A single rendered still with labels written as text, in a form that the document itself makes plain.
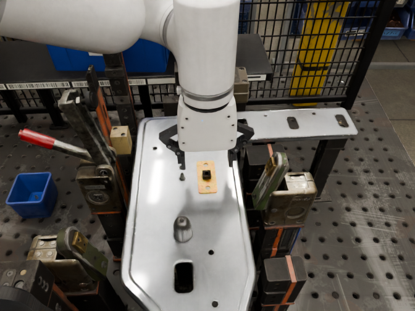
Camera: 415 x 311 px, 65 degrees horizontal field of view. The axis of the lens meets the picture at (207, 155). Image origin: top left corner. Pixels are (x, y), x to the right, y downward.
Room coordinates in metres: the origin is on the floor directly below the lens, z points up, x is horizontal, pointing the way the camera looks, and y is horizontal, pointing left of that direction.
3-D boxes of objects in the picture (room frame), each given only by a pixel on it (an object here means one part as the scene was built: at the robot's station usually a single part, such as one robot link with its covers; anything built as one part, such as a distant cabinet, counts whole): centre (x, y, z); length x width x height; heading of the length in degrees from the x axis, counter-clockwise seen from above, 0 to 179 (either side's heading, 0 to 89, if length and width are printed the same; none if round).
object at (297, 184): (0.37, -0.16, 0.87); 0.12 x 0.09 x 0.35; 94
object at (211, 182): (0.42, 0.00, 1.01); 0.08 x 0.04 x 0.01; 4
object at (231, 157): (0.42, -0.06, 1.07); 0.03 x 0.03 x 0.07; 4
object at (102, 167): (0.38, 0.19, 1.06); 0.03 x 0.01 x 0.03; 94
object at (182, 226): (0.29, 0.04, 1.02); 0.03 x 0.03 x 0.07
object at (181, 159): (0.41, 0.06, 1.07); 0.03 x 0.03 x 0.07; 4
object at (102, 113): (0.50, 0.21, 0.95); 0.03 x 0.01 x 0.50; 4
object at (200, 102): (0.42, 0.00, 1.22); 0.09 x 0.08 x 0.03; 94
